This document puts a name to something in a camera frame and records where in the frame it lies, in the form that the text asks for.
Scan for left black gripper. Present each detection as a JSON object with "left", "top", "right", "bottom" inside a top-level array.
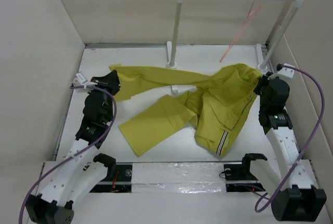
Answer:
[{"left": 87, "top": 70, "right": 120, "bottom": 122}]

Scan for yellow-green trousers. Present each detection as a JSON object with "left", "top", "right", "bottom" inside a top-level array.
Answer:
[{"left": 109, "top": 63, "right": 262, "bottom": 157}]

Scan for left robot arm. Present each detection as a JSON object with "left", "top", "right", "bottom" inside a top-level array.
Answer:
[{"left": 21, "top": 70, "right": 121, "bottom": 223}]

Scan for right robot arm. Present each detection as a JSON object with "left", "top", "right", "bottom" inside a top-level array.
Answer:
[{"left": 240, "top": 72, "right": 327, "bottom": 222}]

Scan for white metal clothes rack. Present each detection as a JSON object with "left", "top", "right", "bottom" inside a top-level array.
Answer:
[{"left": 165, "top": 0, "right": 309, "bottom": 95}]

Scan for silver tape strip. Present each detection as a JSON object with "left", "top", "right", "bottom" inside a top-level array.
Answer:
[{"left": 131, "top": 162, "right": 226, "bottom": 194}]

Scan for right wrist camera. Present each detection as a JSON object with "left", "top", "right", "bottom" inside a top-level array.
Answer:
[{"left": 275, "top": 63, "right": 294, "bottom": 79}]

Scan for pink wire hanger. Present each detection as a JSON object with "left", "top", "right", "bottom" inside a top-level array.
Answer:
[{"left": 220, "top": 0, "right": 261, "bottom": 62}]

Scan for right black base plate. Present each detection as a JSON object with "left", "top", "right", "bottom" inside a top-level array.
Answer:
[{"left": 220, "top": 163, "right": 265, "bottom": 193}]

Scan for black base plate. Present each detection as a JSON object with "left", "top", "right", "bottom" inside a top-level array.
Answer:
[
  {"left": 90, "top": 163, "right": 133, "bottom": 193},
  {"left": 220, "top": 163, "right": 265, "bottom": 193}
]

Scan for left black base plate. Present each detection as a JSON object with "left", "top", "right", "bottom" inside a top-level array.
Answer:
[{"left": 90, "top": 163, "right": 133, "bottom": 193}]

